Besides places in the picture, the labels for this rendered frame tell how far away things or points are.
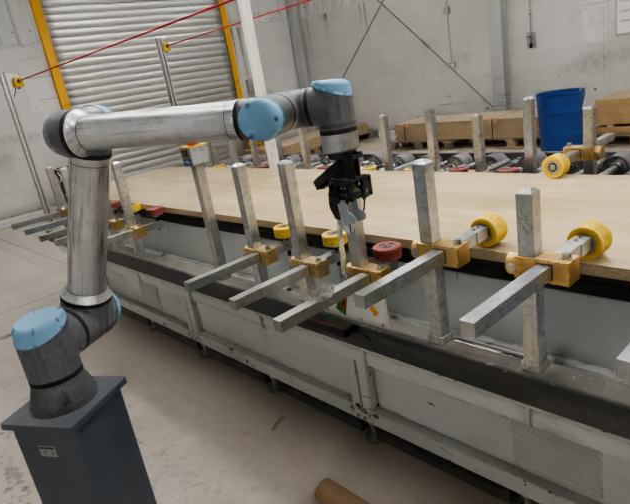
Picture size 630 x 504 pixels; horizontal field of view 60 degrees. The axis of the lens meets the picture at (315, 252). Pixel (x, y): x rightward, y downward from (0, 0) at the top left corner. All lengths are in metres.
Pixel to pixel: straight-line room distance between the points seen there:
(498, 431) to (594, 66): 7.30
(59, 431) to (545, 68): 8.21
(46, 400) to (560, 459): 1.45
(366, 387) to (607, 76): 7.13
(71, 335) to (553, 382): 1.28
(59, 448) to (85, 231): 0.62
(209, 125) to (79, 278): 0.72
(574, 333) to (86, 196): 1.33
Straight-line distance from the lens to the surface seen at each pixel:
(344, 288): 1.42
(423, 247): 1.33
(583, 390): 1.27
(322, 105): 1.30
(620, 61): 8.63
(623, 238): 1.51
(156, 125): 1.32
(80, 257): 1.74
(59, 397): 1.76
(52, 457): 1.84
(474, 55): 9.51
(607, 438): 1.37
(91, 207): 1.67
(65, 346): 1.73
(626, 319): 1.43
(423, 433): 2.03
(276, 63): 11.60
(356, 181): 1.32
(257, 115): 1.20
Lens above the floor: 1.40
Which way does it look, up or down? 18 degrees down
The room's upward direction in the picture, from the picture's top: 10 degrees counter-clockwise
